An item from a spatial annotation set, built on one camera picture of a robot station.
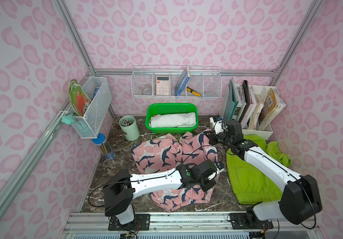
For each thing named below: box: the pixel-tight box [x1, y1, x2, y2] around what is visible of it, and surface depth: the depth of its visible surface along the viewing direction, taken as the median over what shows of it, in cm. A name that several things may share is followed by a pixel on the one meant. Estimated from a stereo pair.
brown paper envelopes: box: [258, 87, 288, 131], surface depth 99 cm
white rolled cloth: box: [149, 112, 197, 128], surface depth 104 cm
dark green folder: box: [223, 79, 239, 124], surface depth 94 cm
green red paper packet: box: [68, 79, 92, 117], surface depth 75 cm
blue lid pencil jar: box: [92, 132, 116, 161], surface depth 86 cm
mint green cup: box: [118, 115, 141, 141], surface depth 100 cm
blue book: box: [174, 65, 191, 98], surface depth 90 cm
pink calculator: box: [156, 75, 171, 96], surface depth 97 cm
